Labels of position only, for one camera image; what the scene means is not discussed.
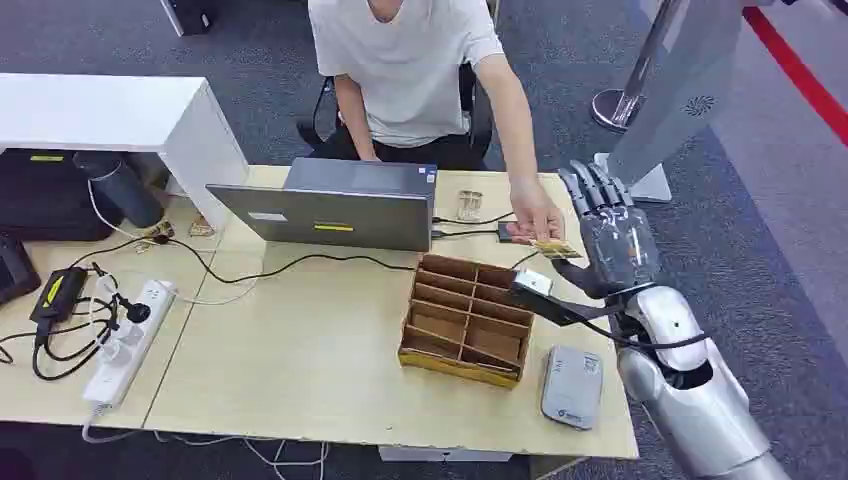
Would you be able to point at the yellow printed card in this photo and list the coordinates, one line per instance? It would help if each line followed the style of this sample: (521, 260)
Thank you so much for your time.
(558, 250)

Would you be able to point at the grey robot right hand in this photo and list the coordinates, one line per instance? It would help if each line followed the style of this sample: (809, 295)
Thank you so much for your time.
(619, 242)

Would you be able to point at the flat grey rounded device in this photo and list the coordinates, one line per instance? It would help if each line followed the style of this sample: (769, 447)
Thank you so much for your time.
(572, 387)

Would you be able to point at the dark grey drink bottle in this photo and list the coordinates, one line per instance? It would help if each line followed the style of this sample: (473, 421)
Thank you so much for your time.
(122, 189)

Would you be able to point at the black power plug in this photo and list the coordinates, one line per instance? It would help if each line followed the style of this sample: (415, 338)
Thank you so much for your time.
(136, 311)

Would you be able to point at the white side desk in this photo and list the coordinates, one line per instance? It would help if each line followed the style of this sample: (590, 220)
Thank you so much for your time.
(99, 109)

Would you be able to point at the small black usb hub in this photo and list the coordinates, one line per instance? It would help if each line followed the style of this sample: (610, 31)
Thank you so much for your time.
(506, 232)

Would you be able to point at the black laptop charger brick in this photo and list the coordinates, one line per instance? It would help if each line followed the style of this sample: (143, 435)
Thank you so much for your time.
(60, 295)

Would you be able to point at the wooden compartment card box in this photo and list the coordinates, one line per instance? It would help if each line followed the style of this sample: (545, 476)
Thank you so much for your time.
(467, 324)

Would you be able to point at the chrome stanchion post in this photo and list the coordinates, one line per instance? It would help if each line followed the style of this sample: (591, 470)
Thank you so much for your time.
(636, 73)

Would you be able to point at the black carry case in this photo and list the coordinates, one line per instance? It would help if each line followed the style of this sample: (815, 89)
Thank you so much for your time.
(46, 199)

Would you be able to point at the small brown wrapped item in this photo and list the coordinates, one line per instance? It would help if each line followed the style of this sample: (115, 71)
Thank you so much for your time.
(201, 228)
(158, 233)

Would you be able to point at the black box with white edge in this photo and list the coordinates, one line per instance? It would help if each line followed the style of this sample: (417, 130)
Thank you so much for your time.
(189, 14)

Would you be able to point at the black flat device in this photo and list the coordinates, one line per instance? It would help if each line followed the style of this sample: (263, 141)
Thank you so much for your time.
(13, 268)

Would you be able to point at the grey standing sign board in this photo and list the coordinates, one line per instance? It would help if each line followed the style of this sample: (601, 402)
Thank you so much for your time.
(676, 93)

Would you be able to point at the grey laptop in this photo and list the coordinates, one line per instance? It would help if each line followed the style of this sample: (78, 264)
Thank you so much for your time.
(344, 208)

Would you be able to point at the person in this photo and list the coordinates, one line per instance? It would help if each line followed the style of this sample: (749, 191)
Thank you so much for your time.
(404, 66)

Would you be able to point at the small clear plastic holder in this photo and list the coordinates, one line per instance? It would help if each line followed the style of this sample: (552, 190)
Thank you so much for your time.
(469, 204)

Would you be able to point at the person's left hand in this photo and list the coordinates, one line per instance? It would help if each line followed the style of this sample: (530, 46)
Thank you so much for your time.
(535, 213)

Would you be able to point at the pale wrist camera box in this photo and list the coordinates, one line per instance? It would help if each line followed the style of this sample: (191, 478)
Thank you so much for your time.
(533, 281)

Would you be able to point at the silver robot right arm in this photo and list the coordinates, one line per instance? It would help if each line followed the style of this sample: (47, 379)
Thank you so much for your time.
(689, 397)

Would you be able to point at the black office chair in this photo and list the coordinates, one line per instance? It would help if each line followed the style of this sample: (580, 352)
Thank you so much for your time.
(480, 122)

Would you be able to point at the white power strip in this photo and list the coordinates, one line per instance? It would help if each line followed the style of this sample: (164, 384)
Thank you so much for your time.
(129, 344)

